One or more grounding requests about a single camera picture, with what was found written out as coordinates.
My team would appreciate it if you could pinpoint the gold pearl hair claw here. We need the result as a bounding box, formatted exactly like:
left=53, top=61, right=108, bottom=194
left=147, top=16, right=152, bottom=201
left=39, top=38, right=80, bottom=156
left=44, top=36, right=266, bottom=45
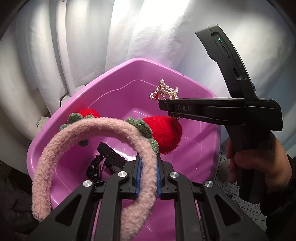
left=149, top=79, right=179, bottom=107

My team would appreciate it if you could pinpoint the black grid white cloth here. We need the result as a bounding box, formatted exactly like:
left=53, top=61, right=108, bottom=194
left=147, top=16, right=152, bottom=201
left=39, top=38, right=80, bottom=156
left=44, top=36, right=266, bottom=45
left=213, top=146, right=266, bottom=232

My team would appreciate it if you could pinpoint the white curtain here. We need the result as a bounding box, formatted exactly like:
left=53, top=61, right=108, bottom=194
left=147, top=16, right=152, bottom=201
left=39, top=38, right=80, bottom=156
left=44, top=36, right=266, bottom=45
left=1, top=1, right=295, bottom=172

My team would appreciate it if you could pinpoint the pink fuzzy strawberry headband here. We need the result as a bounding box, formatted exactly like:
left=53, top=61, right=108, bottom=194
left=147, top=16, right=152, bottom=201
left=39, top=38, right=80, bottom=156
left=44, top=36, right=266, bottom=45
left=31, top=108, right=183, bottom=241

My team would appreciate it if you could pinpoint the pink plastic basin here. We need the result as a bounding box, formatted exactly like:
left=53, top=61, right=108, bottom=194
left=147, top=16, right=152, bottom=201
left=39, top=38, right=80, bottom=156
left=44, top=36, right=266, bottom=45
left=26, top=58, right=223, bottom=241

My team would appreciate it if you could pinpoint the right hand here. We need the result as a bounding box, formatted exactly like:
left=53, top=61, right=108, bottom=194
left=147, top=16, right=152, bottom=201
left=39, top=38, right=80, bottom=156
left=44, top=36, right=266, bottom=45
left=226, top=133, right=293, bottom=191

